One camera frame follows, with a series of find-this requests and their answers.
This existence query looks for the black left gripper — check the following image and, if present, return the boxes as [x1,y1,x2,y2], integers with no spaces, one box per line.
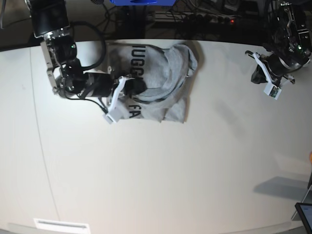
[251,55,295,85]

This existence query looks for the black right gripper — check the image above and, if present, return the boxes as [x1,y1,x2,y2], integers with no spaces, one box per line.
[107,66,147,102]

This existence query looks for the grey T-shirt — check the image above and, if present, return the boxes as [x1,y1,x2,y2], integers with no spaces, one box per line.
[108,43,198,123]

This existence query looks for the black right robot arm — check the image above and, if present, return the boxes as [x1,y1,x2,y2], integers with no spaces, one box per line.
[25,0,147,112]

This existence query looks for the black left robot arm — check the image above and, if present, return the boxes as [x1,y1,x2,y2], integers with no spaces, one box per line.
[260,0,312,86]

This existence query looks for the white power strip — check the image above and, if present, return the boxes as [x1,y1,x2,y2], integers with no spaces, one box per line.
[152,11,239,25]

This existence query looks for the blue plastic base block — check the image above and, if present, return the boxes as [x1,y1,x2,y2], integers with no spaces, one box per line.
[110,0,176,6]

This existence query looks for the black tablet with stand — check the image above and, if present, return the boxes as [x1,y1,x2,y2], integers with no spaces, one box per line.
[292,176,312,234]

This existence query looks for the white label strip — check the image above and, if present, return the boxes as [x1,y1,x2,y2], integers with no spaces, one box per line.
[34,218,90,231]

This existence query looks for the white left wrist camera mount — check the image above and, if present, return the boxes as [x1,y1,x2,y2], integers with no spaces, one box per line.
[245,50,295,100]

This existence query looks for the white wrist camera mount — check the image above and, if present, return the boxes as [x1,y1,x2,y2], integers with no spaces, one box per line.
[103,76,134,125]
[245,50,295,100]

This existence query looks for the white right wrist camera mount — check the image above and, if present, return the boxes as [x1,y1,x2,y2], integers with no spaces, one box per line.
[103,76,134,125]

